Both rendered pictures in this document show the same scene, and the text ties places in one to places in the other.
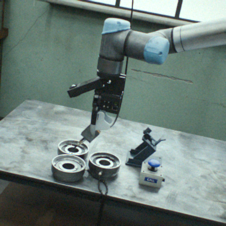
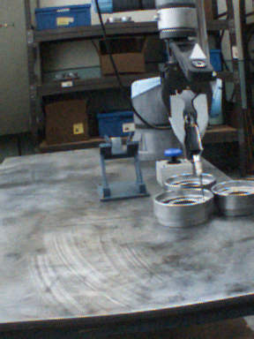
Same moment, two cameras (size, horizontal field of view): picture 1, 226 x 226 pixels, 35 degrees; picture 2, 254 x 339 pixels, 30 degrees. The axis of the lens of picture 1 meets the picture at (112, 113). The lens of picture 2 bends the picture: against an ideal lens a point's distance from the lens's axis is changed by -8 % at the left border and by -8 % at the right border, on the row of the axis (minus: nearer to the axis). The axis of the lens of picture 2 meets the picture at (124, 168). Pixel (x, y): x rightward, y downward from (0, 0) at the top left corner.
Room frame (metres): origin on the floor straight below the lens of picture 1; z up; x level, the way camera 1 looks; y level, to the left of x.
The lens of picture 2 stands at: (1.31, 0.91, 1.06)
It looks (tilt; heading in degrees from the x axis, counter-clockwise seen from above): 11 degrees down; 260
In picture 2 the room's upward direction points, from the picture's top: 5 degrees counter-clockwise
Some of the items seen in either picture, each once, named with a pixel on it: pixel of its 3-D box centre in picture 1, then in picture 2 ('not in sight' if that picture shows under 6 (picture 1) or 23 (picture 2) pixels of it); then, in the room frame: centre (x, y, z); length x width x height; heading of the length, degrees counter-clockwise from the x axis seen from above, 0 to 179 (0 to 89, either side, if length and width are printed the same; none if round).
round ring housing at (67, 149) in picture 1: (73, 152); (184, 207); (1.07, 0.11, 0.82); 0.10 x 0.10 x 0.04
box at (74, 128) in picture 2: not in sight; (66, 119); (1.02, -3.62, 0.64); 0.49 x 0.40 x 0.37; 0
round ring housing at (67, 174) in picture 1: (68, 168); (238, 198); (0.96, 0.11, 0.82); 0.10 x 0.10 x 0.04
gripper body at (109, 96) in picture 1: (108, 91); (180, 62); (1.03, 0.03, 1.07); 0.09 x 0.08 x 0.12; 86
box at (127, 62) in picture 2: not in sight; (120, 56); (0.49, -3.58, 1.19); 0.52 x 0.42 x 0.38; 175
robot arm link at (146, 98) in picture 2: not in sight; (154, 98); (0.96, -0.50, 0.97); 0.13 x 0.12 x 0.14; 159
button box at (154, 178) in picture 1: (152, 175); (174, 171); (1.01, -0.16, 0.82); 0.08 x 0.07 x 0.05; 85
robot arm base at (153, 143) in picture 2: not in sight; (156, 139); (0.97, -0.50, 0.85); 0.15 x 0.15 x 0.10
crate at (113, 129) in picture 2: not in sight; (127, 122); (0.48, -3.59, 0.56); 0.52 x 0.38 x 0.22; 172
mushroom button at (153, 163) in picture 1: (152, 167); (174, 160); (1.01, -0.16, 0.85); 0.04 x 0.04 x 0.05
